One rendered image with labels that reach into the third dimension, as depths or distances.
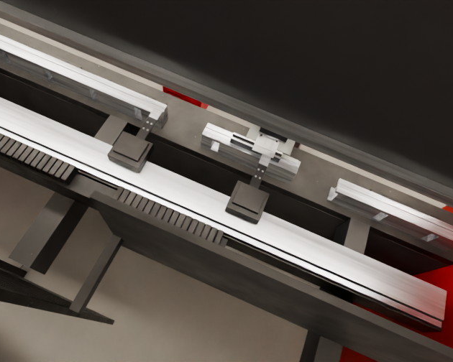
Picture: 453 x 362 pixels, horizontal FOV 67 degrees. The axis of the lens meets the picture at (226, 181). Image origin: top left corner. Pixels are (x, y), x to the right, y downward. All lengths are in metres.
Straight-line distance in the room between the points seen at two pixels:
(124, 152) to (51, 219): 0.35
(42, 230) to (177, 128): 0.63
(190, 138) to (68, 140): 0.45
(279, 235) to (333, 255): 0.19
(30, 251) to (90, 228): 0.95
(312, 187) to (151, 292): 1.15
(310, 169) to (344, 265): 0.43
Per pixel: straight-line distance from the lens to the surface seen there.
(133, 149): 1.22
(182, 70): 0.79
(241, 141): 1.29
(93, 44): 0.89
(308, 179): 1.43
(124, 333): 2.11
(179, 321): 2.09
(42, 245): 1.33
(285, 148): 1.32
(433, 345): 0.92
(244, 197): 1.15
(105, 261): 1.09
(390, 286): 1.31
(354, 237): 1.41
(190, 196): 1.19
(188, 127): 1.45
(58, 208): 1.35
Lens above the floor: 2.09
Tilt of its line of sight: 64 degrees down
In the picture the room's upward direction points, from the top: 17 degrees clockwise
